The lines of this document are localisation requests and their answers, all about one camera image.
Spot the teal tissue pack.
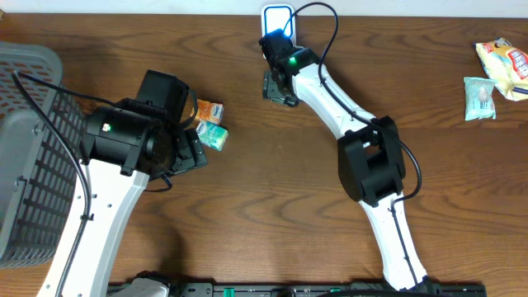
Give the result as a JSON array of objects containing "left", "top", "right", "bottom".
[{"left": 196, "top": 120, "right": 229, "bottom": 151}]

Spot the orange tissue pack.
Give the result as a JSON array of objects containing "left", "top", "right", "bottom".
[{"left": 191, "top": 99, "right": 224, "bottom": 125}]

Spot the teal snack pack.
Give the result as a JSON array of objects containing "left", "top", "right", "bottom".
[{"left": 464, "top": 77, "right": 497, "bottom": 121}]

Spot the large yellow snack bag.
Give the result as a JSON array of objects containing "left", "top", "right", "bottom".
[{"left": 474, "top": 37, "right": 527, "bottom": 101}]

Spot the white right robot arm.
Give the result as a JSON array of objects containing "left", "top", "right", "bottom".
[{"left": 259, "top": 29, "right": 427, "bottom": 290}]

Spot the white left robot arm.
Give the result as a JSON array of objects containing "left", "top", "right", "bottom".
[{"left": 39, "top": 70, "right": 207, "bottom": 296}]

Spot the white barcode scanner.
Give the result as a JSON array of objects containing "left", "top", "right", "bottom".
[{"left": 261, "top": 3, "right": 296, "bottom": 45}]

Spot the grey plastic shopping basket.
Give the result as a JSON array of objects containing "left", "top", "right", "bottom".
[{"left": 1, "top": 41, "right": 77, "bottom": 268}]

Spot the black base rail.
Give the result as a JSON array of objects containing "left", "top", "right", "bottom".
[{"left": 160, "top": 281, "right": 488, "bottom": 297}]

